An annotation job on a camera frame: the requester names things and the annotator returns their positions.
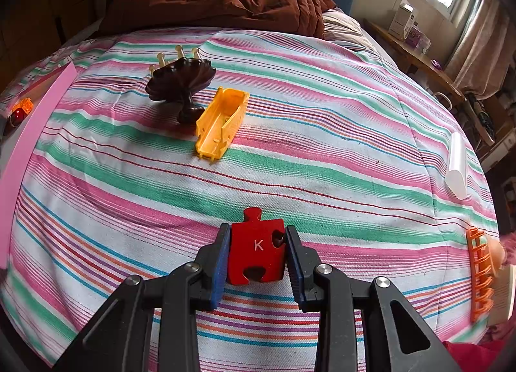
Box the gold pronged plastic piece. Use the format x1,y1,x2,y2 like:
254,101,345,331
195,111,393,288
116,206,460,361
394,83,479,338
149,45,203,72

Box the wooden wardrobe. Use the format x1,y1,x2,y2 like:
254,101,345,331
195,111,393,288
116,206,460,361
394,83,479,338
0,0,122,74

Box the red puzzle piece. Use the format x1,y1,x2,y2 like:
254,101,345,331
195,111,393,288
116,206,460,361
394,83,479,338
226,208,288,286

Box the white carton box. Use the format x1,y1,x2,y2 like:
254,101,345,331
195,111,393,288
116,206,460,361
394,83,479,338
388,0,420,40

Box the brown quilt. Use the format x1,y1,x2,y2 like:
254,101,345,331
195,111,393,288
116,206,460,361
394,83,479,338
99,0,337,39

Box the white translucent cylinder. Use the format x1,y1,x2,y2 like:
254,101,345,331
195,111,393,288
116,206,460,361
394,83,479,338
445,131,468,199

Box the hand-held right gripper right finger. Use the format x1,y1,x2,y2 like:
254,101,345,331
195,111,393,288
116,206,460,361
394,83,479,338
284,226,462,372

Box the orange cube block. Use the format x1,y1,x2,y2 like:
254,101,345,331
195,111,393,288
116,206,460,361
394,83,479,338
11,97,35,115

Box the beige patterned curtain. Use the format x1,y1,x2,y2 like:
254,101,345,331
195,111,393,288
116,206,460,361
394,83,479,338
443,0,516,99

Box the wooden bedside shelf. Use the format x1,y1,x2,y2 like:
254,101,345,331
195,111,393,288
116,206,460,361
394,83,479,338
365,19,466,103

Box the striped bedsheet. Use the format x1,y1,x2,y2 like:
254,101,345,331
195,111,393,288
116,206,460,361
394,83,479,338
0,27,502,372

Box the yellow plastic trough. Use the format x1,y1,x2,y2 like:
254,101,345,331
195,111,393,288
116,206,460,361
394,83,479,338
195,87,250,161

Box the orange plastic rack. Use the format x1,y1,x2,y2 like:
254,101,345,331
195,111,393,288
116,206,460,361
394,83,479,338
466,228,494,323

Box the peach plastic ball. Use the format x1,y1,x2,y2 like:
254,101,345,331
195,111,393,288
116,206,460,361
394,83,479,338
486,241,506,272

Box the red cloth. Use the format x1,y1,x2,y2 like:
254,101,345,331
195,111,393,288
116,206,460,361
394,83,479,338
441,328,516,372

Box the purple box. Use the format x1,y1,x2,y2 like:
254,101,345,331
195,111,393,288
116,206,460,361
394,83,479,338
405,27,432,48

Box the pink shallow tray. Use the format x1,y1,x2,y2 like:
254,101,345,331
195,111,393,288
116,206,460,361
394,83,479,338
0,63,77,272

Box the red plastic cylinder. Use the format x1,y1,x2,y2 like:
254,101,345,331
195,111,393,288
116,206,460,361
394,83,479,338
7,109,28,128

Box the beige pillow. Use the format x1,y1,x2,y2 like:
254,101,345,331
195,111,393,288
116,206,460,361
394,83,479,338
322,8,380,54

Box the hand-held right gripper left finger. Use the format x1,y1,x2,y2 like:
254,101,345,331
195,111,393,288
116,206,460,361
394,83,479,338
52,223,231,372

